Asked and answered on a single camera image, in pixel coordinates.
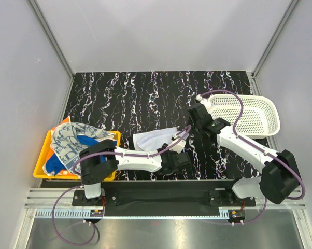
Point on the white slotted cable duct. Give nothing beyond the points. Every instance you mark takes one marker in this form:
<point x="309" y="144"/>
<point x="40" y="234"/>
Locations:
<point x="70" y="213"/>

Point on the blue patterned grey towel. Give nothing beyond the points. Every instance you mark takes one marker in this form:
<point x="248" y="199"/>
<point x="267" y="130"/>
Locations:
<point x="90" y="131"/>

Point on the white perforated basket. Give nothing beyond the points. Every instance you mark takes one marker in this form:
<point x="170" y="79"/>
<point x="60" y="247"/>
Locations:
<point x="258" y="116"/>

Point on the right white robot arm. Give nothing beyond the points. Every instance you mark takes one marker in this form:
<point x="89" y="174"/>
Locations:
<point x="279" y="172"/>

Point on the yellow plastic bin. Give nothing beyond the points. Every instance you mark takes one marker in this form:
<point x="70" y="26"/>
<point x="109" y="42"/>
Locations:
<point x="39" y="173"/>

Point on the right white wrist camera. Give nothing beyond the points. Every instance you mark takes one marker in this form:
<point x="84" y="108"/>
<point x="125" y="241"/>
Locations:
<point x="204" y="101"/>

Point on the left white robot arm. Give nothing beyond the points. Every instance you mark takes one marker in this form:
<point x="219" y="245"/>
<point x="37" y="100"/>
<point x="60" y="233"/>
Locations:
<point x="102" y="159"/>

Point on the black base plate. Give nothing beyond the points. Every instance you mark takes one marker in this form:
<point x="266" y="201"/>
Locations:
<point x="163" y="199"/>

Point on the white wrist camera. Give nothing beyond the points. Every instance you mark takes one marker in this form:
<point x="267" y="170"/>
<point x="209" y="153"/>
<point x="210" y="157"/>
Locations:
<point x="177" y="145"/>
<point x="204" y="101"/>

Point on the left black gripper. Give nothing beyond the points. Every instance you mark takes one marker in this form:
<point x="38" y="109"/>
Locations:
<point x="172" y="152"/>

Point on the white towel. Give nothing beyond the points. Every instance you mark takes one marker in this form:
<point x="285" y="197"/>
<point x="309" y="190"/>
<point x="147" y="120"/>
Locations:
<point x="153" y="140"/>

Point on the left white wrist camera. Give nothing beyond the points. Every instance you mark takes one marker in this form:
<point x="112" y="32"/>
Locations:
<point x="177" y="145"/>

